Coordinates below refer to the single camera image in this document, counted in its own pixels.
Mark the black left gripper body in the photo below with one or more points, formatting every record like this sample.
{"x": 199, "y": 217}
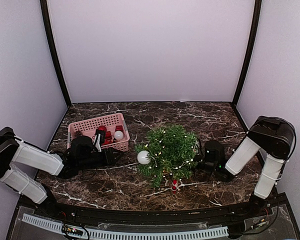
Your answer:
{"x": 84, "y": 163}

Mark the brown pine cone ornament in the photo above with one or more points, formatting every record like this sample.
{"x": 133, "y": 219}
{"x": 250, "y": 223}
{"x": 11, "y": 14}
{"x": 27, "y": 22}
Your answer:
{"x": 77, "y": 134}

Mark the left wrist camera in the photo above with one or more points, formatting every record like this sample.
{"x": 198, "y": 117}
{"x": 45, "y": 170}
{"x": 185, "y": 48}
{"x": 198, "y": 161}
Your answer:
{"x": 97, "y": 143}

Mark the white ball ornament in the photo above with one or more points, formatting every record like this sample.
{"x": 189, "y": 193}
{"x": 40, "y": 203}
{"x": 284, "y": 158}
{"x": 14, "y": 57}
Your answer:
{"x": 143, "y": 157}
{"x": 118, "y": 135}

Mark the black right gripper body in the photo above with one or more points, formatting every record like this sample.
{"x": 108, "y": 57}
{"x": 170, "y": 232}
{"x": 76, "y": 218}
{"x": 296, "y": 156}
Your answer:
{"x": 206, "y": 165}

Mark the white slotted cable duct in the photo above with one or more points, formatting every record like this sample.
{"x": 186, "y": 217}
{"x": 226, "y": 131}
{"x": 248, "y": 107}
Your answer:
{"x": 74, "y": 232}

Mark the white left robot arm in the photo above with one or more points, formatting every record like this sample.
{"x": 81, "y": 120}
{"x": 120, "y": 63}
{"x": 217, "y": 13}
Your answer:
{"x": 14, "y": 151}

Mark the red ball ornament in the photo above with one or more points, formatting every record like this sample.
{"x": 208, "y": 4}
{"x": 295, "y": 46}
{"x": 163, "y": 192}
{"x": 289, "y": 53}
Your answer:
{"x": 101, "y": 132}

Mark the small green christmas tree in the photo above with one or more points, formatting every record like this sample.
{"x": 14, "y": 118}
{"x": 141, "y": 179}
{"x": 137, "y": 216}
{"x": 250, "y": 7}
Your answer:
{"x": 172, "y": 150}

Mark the red santa ornament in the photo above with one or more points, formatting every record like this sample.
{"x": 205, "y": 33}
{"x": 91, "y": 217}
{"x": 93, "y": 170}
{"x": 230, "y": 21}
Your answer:
{"x": 175, "y": 184}

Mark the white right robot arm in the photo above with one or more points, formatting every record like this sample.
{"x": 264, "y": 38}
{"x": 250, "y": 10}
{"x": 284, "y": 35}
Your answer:
{"x": 271, "y": 135}

